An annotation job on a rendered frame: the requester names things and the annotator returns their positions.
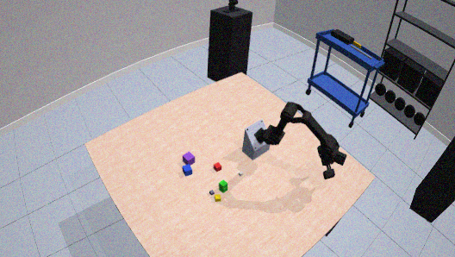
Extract purple block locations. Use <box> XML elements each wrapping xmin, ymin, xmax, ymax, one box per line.
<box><xmin>183</xmin><ymin>151</ymin><xmax>196</xmax><ymax>166</ymax></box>

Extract blue block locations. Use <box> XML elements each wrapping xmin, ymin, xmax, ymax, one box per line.
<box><xmin>182</xmin><ymin>165</ymin><xmax>192</xmax><ymax>177</ymax></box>

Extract red block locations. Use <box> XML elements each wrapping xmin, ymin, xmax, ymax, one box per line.
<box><xmin>213</xmin><ymin>162</ymin><xmax>221</xmax><ymax>172</ymax></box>

